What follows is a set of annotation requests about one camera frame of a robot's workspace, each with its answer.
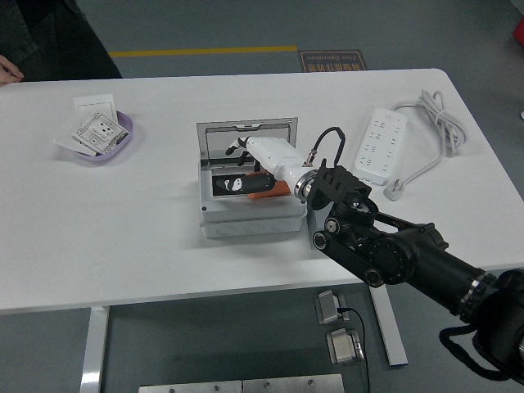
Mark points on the person's hand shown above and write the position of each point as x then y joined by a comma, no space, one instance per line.
8,71

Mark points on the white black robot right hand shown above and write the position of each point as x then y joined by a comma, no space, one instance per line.
272,153

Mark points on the orange cylinder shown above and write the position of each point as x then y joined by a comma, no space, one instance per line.
274,192

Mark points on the transparent hinged box lid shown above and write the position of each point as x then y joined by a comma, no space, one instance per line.
221,141

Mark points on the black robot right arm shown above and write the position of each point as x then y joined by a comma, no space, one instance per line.
409,254

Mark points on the person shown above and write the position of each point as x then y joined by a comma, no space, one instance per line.
61,37

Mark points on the white plate under socket panel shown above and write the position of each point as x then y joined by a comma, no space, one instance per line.
63,141

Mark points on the white printed socket panel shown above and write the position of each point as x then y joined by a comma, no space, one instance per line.
98,131

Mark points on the white power strip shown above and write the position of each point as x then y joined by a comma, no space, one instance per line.
380,141

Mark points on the brown floor sign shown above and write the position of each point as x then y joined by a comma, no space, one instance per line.
332,61

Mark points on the yellow floor tape line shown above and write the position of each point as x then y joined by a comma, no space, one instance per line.
204,51

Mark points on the purple plastic tray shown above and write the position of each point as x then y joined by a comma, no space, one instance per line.
126,125

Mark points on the metal foot pedal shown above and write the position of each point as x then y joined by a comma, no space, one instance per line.
344,347
327,307

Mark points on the white table leg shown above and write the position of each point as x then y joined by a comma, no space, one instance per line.
94,348
393,340

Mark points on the red object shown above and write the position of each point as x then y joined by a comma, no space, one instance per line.
520,36

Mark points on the grey electrical enclosure box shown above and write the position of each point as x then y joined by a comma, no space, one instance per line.
245,217

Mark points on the blank white switch plate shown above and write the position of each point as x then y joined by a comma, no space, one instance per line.
94,103

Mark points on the grey metal base plate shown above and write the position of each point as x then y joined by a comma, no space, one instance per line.
294,385
188,388

